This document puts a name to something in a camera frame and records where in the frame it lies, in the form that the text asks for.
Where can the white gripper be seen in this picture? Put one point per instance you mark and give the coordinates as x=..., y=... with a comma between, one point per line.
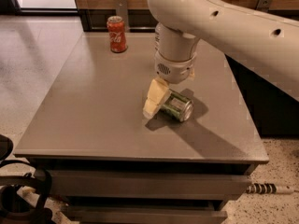
x=175, y=70

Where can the green soda can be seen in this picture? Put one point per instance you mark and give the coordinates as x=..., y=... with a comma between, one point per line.
x=178, y=106

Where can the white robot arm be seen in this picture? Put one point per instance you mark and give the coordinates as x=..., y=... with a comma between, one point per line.
x=266, y=44

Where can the red cola can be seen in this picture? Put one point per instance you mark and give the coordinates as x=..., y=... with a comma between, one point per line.
x=116, y=29

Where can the grey table with drawers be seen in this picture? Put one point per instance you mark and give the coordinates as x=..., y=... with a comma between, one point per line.
x=117, y=167

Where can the left metal wall bracket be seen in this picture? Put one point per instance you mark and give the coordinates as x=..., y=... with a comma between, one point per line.
x=122, y=11

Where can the metal wall bracket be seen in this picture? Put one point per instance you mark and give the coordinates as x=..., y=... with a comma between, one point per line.
x=122, y=11
x=263, y=5

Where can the right metal wall bracket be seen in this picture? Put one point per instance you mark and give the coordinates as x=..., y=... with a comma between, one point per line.
x=263, y=5

